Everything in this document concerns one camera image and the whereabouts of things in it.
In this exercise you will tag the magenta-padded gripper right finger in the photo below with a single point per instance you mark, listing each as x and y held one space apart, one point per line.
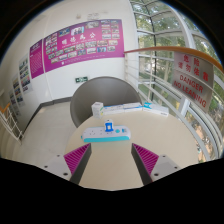
149 161

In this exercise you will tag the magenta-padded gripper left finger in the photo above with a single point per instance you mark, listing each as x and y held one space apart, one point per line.
74 160

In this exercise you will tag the long white and blue box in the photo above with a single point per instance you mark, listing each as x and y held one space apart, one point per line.
155 109

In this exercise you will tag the small upright white box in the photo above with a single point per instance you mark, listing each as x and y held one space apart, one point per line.
97 110

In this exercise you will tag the white stair railing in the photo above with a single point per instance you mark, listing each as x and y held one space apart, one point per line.
10 125

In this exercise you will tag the grey round-backed chair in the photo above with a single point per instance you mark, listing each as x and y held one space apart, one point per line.
100 91

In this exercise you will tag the green exit sign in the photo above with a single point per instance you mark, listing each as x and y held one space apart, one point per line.
81 79

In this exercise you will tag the white photo notice board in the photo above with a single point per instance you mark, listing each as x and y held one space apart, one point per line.
16 91
24 75

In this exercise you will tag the silver danger sign red lettering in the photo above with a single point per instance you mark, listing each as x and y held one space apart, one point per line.
193 80

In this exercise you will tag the narrow magenta text poster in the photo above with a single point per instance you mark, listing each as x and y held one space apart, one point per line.
36 59

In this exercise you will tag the white railing with orange handrail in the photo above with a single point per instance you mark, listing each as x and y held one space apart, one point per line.
150 49

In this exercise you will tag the large magenta photo poster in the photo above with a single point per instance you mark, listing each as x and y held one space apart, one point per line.
83 46

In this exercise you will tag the white-framed glass window wall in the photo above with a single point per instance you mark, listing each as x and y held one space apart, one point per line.
146 30

